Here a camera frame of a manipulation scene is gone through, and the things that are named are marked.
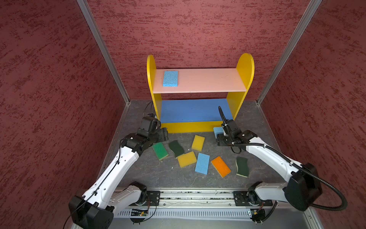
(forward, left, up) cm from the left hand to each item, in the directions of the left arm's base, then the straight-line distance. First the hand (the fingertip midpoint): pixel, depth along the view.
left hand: (160, 136), depth 77 cm
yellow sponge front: (-6, -15, -19) cm, 25 cm away
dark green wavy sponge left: (+3, -7, -19) cm, 20 cm away
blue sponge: (-8, -25, -18) cm, 32 cm away
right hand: (+1, -36, -8) cm, 37 cm away
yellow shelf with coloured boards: (+18, -9, -4) cm, 21 cm away
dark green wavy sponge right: (-11, -49, -19) cm, 54 cm away
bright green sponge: (0, +3, -17) cm, 17 cm away
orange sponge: (-11, -37, -18) cm, 42 cm away
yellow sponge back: (+6, -23, -19) cm, 30 cm away
